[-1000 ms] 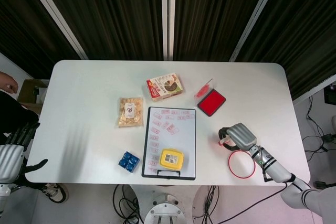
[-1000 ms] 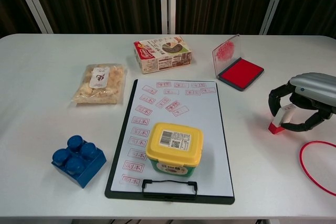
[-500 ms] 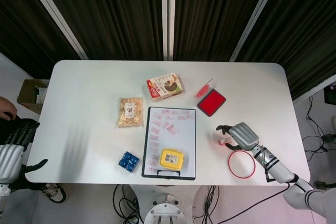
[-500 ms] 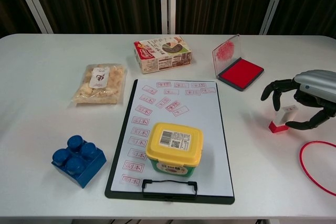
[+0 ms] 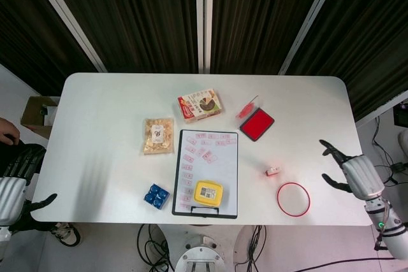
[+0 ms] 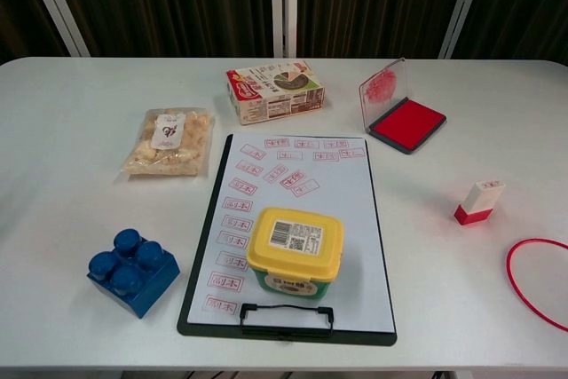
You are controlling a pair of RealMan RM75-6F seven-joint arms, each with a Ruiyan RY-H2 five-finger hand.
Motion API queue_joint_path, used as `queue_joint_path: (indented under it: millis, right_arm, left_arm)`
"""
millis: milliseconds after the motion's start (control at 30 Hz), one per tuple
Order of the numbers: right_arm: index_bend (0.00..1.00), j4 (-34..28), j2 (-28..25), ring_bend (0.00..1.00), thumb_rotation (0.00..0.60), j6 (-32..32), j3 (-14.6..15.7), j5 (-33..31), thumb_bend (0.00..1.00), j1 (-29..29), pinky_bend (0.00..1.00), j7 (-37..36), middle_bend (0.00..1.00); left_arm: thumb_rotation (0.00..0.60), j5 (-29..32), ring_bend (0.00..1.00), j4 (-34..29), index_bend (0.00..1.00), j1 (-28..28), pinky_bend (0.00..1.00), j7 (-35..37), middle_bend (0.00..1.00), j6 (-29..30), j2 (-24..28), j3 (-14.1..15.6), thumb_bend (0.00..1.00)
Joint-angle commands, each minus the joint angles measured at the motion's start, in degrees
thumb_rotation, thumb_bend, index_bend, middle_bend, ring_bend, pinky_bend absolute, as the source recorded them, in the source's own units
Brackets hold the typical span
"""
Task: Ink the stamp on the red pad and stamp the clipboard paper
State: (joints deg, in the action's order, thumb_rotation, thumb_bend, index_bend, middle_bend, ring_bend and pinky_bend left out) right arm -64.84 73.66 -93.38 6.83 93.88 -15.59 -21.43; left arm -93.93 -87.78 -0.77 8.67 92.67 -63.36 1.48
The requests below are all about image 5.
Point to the clear bag of snacks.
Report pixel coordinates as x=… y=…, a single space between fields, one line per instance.
x=158 y=136

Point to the small red stamp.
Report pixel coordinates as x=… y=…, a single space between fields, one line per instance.
x=272 y=171

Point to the blue toy building block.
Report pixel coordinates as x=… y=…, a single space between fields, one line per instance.
x=156 y=196

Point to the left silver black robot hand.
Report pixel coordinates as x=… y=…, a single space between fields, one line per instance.
x=12 y=195

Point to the black electronic device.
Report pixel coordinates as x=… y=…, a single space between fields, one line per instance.
x=401 y=114

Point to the white upright frame post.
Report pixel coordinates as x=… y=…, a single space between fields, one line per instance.
x=204 y=17

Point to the red ink pad clear lid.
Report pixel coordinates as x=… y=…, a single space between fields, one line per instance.
x=256 y=124

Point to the white slanted frame post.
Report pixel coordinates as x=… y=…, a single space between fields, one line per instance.
x=310 y=20
x=67 y=20

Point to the yellow square box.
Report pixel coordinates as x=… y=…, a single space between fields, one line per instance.
x=208 y=193

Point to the white frame beam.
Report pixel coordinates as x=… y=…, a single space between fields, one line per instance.
x=379 y=109

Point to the black trouser leg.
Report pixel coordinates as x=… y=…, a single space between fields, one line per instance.
x=35 y=222

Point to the brown cardboard box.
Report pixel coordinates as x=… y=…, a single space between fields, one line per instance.
x=33 y=116

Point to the black clipboard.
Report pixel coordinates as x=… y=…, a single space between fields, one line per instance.
x=223 y=217

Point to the grey robot torso column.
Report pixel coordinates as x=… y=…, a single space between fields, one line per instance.
x=202 y=254

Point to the dark pleated curtain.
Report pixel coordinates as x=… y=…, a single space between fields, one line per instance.
x=137 y=14

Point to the white paper with red stamps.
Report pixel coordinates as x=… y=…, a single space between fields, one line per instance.
x=220 y=170

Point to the printed snack carton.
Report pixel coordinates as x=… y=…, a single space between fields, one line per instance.
x=201 y=106

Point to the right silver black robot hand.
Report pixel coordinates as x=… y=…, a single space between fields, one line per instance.
x=363 y=176

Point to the person's bare hand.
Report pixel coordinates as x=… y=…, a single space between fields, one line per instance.
x=8 y=132

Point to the black and white sneaker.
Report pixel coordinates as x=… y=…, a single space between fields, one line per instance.
x=67 y=235

